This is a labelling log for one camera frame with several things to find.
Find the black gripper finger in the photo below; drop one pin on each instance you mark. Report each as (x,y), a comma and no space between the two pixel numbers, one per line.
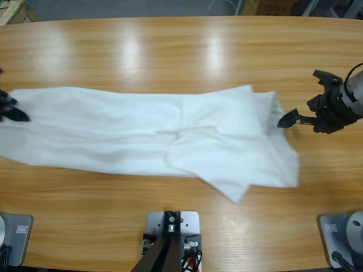
(17,115)
(6,98)

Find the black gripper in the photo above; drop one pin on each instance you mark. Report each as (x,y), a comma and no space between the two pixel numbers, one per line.
(334,110)

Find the white polo shirt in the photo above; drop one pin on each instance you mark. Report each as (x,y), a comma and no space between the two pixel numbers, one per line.
(141,127)

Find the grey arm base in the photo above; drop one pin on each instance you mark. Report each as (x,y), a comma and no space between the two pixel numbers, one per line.
(20,246)
(354,226)

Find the wooden pallet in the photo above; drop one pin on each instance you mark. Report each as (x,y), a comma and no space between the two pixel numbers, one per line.
(11,14)

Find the brown cardboard box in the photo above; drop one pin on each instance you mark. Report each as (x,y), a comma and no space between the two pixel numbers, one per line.
(269,5)

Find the silver black clamp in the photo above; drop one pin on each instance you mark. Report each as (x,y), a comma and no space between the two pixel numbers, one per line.
(147,243)
(191,243)

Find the grey metal frame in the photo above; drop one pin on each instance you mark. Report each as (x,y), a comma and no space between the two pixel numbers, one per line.
(326,8)

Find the grey metal post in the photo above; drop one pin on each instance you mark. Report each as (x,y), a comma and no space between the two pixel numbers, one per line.
(241,7)

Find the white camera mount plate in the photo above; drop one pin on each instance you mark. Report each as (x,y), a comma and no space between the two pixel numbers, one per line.
(190,224)

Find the dark camera post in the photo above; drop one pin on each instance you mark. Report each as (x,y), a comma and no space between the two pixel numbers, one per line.
(167,255)

